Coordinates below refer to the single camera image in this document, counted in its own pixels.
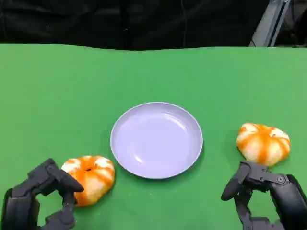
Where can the lilac plate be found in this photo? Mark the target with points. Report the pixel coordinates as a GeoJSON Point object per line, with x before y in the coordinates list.
{"type": "Point", "coordinates": [156, 140]}

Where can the black backdrop curtain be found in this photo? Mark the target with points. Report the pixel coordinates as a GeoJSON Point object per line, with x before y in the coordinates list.
{"type": "Point", "coordinates": [124, 22]}

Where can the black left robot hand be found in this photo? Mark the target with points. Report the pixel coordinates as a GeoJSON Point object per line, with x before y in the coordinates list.
{"type": "Point", "coordinates": [22, 198]}

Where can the orange and white bread roll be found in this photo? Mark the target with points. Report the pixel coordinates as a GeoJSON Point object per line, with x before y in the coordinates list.
{"type": "Point", "coordinates": [92, 178]}
{"type": "Point", "coordinates": [263, 143]}

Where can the green table cloth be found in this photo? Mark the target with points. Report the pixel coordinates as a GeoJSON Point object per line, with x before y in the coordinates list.
{"type": "Point", "coordinates": [153, 95]}

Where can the grey metal frame post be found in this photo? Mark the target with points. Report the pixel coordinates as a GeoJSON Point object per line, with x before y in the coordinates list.
{"type": "Point", "coordinates": [269, 22]}

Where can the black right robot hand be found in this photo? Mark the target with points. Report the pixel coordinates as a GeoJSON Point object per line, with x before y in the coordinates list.
{"type": "Point", "coordinates": [283, 198]}

